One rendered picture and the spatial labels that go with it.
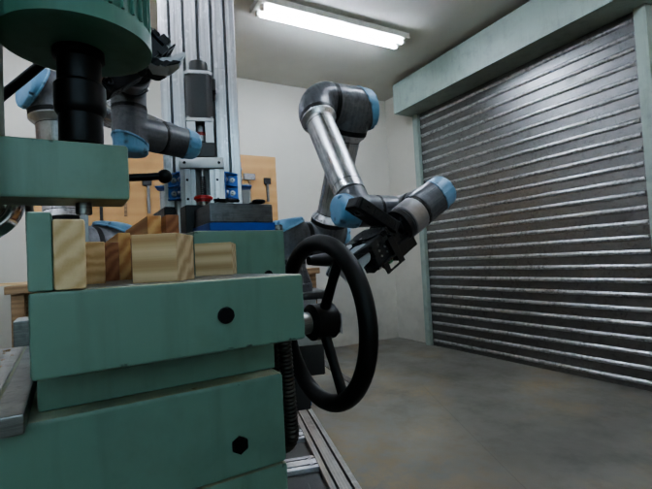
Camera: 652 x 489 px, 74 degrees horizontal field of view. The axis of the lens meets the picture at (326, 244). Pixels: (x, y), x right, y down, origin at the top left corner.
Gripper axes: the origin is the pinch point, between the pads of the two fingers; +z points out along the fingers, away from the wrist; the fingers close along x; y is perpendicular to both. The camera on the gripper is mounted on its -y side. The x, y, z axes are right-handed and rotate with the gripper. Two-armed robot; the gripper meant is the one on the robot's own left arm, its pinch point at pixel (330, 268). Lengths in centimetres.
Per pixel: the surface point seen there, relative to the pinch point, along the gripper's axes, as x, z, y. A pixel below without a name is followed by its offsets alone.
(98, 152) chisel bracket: -9.5, 25.0, -33.9
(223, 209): -9.2, 15.0, -20.2
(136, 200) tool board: 322, -38, -40
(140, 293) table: -34, 32, -20
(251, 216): -9.3, 11.9, -17.2
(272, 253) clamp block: -10.6, 12.7, -11.2
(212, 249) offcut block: -19.0, 22.0, -17.6
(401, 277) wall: 298, -225, 167
